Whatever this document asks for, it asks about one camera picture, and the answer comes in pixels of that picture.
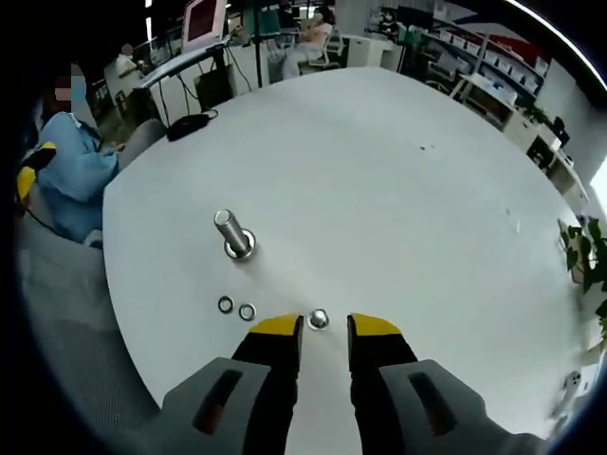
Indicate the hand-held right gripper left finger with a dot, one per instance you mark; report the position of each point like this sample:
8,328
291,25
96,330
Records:
213,407

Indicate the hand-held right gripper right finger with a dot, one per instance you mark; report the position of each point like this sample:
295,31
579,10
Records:
393,412

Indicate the small silver washer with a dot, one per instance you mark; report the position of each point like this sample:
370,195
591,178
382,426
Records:
220,304
241,312

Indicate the small threaded stud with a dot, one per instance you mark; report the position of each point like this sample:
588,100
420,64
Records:
318,318

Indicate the large threaded stud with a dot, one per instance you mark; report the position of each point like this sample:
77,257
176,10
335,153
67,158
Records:
230,232

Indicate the person's blue-clothed body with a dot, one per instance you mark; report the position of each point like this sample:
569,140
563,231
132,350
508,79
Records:
71,180

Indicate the black computer mouse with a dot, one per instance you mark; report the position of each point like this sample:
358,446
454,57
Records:
187,125

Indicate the white monitor desk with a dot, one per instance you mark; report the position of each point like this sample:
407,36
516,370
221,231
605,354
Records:
175,66

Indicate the white hand controller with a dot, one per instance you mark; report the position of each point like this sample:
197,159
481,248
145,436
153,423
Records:
571,384

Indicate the computer monitor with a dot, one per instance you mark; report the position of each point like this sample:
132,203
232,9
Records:
204,21

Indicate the large potted green plant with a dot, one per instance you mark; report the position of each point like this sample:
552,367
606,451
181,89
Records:
595,256

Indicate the white low cabinet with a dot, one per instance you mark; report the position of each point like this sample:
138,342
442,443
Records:
540,151

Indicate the small potted plant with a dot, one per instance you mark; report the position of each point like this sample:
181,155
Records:
538,114

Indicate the shelf with white bins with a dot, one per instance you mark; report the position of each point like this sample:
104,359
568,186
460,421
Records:
498,57

